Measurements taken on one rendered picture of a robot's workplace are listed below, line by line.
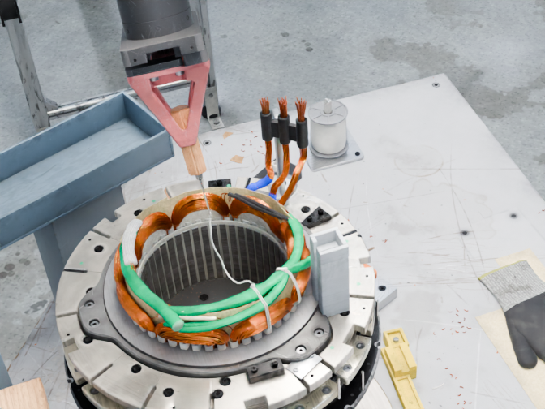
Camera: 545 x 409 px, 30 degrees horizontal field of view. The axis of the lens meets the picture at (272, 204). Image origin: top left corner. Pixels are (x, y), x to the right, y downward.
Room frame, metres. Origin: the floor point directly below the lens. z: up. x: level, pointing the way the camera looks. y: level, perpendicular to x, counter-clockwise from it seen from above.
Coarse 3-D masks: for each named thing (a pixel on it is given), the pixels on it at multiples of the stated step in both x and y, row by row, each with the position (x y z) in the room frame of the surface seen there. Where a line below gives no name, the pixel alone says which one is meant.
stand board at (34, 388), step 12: (24, 384) 0.61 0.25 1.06; (36, 384) 0.61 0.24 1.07; (0, 396) 0.60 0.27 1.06; (12, 396) 0.59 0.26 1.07; (24, 396) 0.59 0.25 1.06; (36, 396) 0.59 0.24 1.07; (12, 408) 0.58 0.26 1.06; (24, 408) 0.58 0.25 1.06; (36, 408) 0.58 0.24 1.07; (48, 408) 0.58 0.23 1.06
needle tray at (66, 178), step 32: (128, 96) 1.05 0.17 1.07; (64, 128) 1.01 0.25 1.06; (96, 128) 1.04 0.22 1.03; (128, 128) 1.04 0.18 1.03; (160, 128) 0.99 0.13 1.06; (0, 160) 0.96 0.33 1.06; (32, 160) 0.98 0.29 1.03; (64, 160) 0.99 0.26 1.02; (96, 160) 0.98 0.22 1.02; (128, 160) 0.94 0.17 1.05; (160, 160) 0.97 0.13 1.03; (0, 192) 0.93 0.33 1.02; (32, 192) 0.93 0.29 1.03; (64, 192) 0.89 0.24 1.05; (96, 192) 0.91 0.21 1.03; (0, 224) 0.84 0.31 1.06; (32, 224) 0.86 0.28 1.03; (64, 224) 0.90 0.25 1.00; (96, 224) 0.92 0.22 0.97; (64, 256) 0.89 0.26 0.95
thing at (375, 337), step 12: (372, 336) 0.67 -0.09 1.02; (372, 348) 0.65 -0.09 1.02; (372, 360) 0.64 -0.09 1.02; (360, 372) 0.62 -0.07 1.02; (72, 384) 0.64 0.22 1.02; (84, 384) 0.64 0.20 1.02; (360, 384) 0.61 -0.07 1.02; (84, 396) 0.62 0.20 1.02; (348, 396) 0.59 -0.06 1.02; (84, 408) 0.61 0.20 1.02; (96, 408) 0.61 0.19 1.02; (324, 408) 0.58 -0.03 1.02; (336, 408) 0.58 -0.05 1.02
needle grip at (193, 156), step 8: (176, 112) 0.68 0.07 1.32; (184, 112) 0.68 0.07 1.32; (176, 120) 0.68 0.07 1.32; (184, 120) 0.67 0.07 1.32; (184, 128) 0.67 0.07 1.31; (184, 152) 0.67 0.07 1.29; (192, 152) 0.66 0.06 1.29; (200, 152) 0.67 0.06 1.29; (192, 160) 0.66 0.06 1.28; (200, 160) 0.66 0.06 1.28; (192, 168) 0.66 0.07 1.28; (200, 168) 0.66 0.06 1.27
